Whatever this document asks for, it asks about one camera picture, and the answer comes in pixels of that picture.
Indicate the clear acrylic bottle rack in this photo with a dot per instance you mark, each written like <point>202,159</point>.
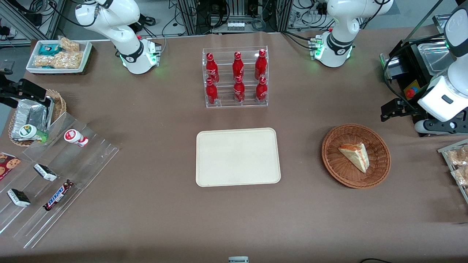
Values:
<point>226,98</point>

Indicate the white rectangular snack tray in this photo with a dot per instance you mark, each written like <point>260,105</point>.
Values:
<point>86,54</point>

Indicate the black control box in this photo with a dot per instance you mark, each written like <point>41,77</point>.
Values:
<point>411,69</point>

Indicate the red emergency stop button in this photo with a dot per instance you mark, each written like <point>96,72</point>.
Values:
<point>410,92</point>

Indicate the snickers chocolate bar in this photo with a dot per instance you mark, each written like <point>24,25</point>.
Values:
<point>57,195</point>

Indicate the teal snack packet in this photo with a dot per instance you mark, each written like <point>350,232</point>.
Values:
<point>49,49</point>

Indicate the green white yogurt bottle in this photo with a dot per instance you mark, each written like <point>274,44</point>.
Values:
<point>31,132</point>

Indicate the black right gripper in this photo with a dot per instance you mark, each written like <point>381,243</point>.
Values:
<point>14,91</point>

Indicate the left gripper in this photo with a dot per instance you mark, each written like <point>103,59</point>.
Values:
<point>405,108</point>

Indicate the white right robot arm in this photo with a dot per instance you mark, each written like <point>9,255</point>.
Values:
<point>120,22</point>

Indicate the silver foil package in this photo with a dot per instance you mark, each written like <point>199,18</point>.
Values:
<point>31,115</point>

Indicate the light woven wicker basket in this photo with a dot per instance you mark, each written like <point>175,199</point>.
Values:
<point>60,106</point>

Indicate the large clear rice cracker bag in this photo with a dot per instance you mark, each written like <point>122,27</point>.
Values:
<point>62,60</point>

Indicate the white power strip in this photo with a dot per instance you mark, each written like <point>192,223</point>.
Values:
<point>236,26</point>

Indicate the clear bag of puffed snacks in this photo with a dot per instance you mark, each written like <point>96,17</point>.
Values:
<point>461,176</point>
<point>459,156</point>

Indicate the round brown wicker basket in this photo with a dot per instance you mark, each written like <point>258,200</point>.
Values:
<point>336,168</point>

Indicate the black white snack bar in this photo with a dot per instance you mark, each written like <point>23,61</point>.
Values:
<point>45,172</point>
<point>19,197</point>

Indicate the silver metal pan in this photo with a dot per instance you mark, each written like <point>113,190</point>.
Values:
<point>435,58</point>

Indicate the cream rectangular plastic tray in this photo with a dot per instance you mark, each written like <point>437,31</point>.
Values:
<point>237,157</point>

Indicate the red cola bottle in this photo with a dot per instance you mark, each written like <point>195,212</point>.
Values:
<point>211,93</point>
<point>260,65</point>
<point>261,91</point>
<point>238,67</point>
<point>211,69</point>
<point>239,91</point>

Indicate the clear acrylic stepped display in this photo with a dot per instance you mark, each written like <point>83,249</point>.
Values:
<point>84,164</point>

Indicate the aluminium equipment rack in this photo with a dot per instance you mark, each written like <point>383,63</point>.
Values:
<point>190,16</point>

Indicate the red cookie package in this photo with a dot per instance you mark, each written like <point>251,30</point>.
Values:
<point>7,166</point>

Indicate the small clear rice cracker bag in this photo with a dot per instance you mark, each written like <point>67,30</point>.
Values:
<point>69,44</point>

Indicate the aluminium frame strut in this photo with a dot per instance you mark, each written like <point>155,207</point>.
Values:
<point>22,18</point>

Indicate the triangular sandwich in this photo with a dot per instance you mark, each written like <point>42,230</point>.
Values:
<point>356,155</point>

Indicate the small white grey device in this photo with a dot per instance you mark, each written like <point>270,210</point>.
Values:
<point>238,259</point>

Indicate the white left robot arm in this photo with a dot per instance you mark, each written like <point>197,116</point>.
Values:
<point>342,22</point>

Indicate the red white yogurt bottle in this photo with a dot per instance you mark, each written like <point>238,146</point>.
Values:
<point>75,137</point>

